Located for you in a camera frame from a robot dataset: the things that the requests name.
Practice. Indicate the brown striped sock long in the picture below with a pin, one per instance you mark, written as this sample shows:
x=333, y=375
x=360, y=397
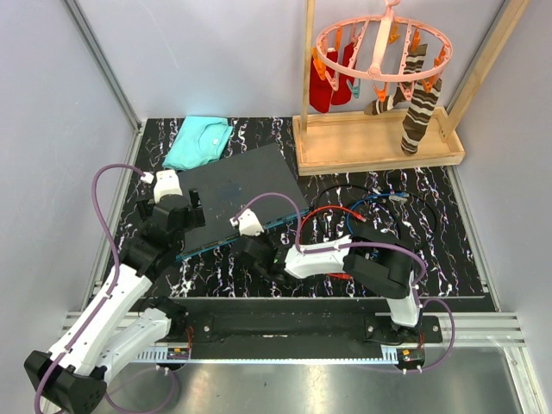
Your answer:
x=418, y=115

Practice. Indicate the dark grey network switch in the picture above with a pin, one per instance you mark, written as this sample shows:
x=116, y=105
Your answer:
x=225, y=186

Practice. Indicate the pink round clip hanger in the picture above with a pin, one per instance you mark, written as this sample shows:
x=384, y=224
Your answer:
x=391, y=28

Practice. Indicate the red sock right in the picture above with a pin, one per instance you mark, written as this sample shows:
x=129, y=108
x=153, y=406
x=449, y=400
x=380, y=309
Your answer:
x=343, y=94

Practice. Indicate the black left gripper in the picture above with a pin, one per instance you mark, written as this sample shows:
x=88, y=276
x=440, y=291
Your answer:
x=196, y=219

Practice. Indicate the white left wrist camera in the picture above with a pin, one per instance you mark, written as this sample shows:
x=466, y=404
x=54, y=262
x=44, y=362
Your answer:
x=166, y=183

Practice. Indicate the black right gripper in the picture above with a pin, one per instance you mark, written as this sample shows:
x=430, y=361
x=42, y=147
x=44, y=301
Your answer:
x=263, y=236

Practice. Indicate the red sock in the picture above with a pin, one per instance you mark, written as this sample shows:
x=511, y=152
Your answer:
x=321, y=92
x=343, y=94

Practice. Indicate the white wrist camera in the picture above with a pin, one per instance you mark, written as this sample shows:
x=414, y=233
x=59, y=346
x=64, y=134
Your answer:
x=166, y=183
x=247, y=223

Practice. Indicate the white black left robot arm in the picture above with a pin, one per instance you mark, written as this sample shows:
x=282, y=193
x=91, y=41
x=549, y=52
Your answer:
x=75, y=372

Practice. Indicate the wooden rack with tray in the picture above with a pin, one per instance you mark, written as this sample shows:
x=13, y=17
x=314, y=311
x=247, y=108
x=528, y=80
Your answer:
x=351, y=142

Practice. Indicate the red sock left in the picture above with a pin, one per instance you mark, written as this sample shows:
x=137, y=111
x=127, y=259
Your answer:
x=321, y=92

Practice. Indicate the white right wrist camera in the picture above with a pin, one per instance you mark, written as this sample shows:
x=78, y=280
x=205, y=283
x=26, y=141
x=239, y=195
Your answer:
x=247, y=223

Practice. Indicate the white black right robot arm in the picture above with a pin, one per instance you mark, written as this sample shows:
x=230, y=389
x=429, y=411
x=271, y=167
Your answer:
x=380, y=262

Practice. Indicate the brown striped sock rear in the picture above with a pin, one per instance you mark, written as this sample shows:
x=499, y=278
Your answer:
x=413, y=64

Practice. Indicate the folded teal cloth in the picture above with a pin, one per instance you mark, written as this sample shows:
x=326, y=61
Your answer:
x=200, y=140

